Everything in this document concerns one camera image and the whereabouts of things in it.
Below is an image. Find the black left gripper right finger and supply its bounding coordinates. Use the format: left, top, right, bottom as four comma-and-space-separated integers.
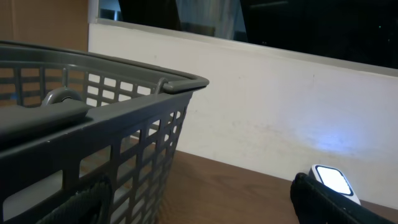
290, 172, 393, 224

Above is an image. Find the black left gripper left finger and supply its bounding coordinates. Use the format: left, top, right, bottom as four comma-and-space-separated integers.
36, 176, 112, 224

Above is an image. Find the white barcode scanner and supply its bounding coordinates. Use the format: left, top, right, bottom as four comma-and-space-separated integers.
308, 164, 361, 205

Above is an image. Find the grey plastic shopping basket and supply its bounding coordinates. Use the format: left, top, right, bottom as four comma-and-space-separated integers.
1, 40, 209, 223

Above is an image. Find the brown cardboard panel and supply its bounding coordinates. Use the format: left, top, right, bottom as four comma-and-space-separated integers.
1, 0, 88, 51

